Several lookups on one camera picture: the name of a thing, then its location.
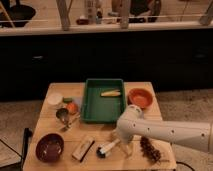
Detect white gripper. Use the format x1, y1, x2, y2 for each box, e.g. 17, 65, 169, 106
111, 130, 133, 156

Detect white dish brush black bristles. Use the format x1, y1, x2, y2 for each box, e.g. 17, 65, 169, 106
96, 139, 120, 158

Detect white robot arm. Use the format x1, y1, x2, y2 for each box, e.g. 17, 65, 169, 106
115, 105, 213, 155

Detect orange bowl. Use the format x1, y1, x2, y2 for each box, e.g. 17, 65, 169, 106
128, 88, 153, 109

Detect purple bowl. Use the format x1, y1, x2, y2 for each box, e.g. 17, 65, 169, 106
35, 133, 64, 163

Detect dark grape bunch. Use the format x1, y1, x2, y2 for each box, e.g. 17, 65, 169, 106
140, 137, 161, 163

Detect wooden block eraser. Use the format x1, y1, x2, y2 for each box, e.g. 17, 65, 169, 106
72, 136, 95, 161

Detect green plastic tray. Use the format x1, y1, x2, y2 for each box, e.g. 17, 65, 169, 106
81, 79, 126, 123

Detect yellow corn cob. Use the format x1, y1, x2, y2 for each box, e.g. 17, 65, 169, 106
101, 90, 121, 97

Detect metal spoon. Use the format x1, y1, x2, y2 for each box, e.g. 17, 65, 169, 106
60, 115, 80, 132

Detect orange tomato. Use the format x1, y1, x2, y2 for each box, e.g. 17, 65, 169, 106
66, 102, 78, 114

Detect metal cup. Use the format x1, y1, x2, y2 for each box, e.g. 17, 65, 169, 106
56, 108, 69, 125

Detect green small lid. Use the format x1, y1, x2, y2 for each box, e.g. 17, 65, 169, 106
63, 98, 73, 103

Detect white cup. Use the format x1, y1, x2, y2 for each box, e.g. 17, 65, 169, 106
47, 93, 63, 109

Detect black cable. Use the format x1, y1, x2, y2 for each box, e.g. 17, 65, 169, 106
175, 161, 196, 171

